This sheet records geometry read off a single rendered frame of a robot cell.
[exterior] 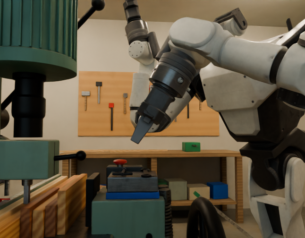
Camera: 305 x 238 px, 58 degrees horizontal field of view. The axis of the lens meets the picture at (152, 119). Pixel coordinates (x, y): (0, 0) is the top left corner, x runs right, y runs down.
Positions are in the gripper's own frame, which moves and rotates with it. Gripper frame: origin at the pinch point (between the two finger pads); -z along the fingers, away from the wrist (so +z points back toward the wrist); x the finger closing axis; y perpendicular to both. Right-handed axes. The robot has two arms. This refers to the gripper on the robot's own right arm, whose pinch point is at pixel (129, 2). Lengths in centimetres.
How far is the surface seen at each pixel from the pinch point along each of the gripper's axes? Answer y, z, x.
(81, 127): 94, -22, -272
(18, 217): 30, 69, 49
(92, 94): 69, -63, -267
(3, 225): 31, 70, 53
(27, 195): 30, 66, 44
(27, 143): 27, 57, 49
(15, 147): 29, 57, 49
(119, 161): 13, 63, 37
